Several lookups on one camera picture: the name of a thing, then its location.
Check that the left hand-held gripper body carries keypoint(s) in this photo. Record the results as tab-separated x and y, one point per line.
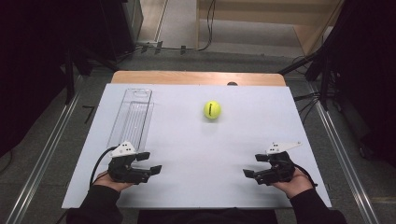
124	169

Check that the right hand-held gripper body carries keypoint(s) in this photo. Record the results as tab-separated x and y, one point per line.
278	171

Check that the clear plastic container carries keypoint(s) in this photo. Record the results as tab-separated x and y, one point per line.
134	118

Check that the yellow tennis ball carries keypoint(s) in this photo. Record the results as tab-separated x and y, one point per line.
212	109

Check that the person's left hand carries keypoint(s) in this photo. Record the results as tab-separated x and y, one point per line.
110	184

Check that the person's right hand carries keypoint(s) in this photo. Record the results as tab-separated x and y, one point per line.
295	185

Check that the white table mat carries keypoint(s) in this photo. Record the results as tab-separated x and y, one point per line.
202	155

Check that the person's dark clothing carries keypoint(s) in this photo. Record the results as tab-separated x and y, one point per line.
205	217

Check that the dark round table grommet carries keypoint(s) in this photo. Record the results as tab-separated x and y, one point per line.
232	83

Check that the wooden table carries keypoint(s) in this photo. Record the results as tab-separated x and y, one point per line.
186	77

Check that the black metal stand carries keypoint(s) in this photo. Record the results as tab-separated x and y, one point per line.
317	68
77	68

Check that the black curtain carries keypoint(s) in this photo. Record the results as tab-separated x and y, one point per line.
28	68
370	77

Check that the dark cabinet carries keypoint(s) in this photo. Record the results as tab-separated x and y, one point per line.
124	25

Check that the light wooden cabinet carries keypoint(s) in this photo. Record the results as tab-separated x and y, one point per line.
280	18

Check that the aluminium floor rail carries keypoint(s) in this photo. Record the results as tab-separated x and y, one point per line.
46	155
342	155

